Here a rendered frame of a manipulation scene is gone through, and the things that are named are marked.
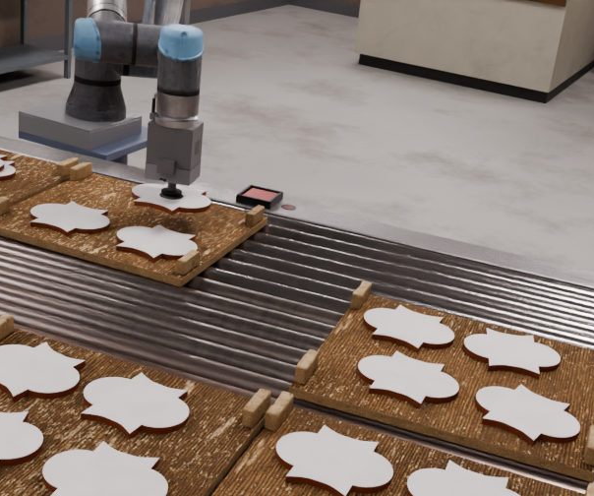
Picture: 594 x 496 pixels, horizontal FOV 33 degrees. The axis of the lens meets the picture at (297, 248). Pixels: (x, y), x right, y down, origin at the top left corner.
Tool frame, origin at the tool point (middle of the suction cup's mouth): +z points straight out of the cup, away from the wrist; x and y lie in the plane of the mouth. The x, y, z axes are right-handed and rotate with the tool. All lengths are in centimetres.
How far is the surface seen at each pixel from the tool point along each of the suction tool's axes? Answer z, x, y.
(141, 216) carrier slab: 4.6, 1.6, -6.1
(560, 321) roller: 6, -5, 72
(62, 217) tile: 3.6, -8.1, -17.5
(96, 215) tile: 3.6, -4.2, -12.5
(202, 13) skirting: 92, 695, -207
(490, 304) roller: 6, -4, 60
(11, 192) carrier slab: 4.6, 1.2, -32.3
